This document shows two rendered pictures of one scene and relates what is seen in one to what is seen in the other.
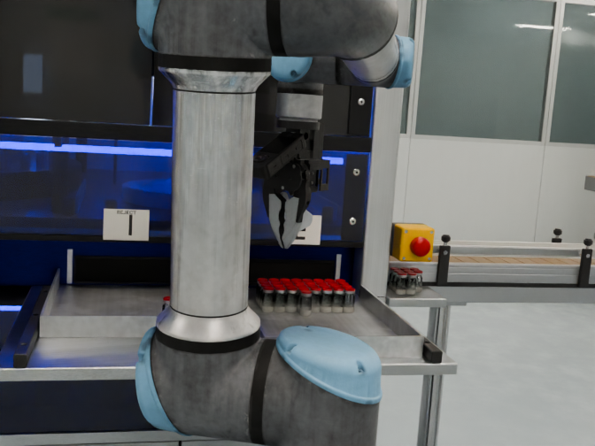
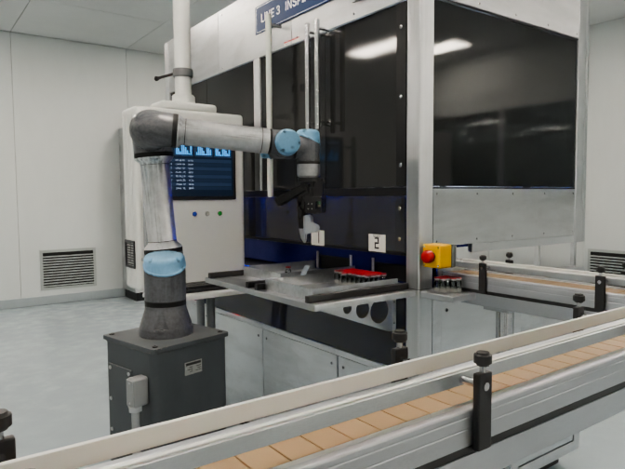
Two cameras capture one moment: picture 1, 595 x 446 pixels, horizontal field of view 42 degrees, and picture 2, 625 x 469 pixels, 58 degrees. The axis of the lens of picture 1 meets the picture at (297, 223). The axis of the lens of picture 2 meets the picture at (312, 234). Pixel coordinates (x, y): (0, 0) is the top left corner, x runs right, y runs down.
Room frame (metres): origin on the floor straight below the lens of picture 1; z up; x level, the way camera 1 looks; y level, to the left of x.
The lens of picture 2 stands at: (0.58, -1.68, 1.18)
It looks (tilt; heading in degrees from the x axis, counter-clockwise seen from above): 4 degrees down; 67
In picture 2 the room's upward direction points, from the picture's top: straight up
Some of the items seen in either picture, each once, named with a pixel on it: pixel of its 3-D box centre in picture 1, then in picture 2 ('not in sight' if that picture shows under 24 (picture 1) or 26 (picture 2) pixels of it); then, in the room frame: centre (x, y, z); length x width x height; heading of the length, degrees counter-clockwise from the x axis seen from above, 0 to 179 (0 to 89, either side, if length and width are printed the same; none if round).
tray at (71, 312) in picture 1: (124, 299); (299, 270); (1.38, 0.31, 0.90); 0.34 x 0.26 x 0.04; 13
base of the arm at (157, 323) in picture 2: not in sight; (166, 315); (0.82, -0.05, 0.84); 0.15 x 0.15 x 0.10
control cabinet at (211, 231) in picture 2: not in sight; (184, 194); (1.05, 0.81, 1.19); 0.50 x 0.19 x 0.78; 13
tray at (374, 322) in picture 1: (320, 317); (331, 284); (1.35, -0.05, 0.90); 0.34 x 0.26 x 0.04; 13
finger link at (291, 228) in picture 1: (300, 221); (308, 229); (1.29, 0.00, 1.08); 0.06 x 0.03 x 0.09; 144
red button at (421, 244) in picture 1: (419, 246); (428, 256); (1.58, -0.25, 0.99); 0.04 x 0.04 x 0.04; 13
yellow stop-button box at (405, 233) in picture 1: (412, 242); (438, 255); (1.63, -0.24, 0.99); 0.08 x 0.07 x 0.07; 13
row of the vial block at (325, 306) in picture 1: (309, 299); (352, 279); (1.44, -0.03, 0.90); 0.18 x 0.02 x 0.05; 103
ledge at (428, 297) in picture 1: (406, 294); (450, 294); (1.67, -0.25, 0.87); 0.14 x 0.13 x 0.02; 13
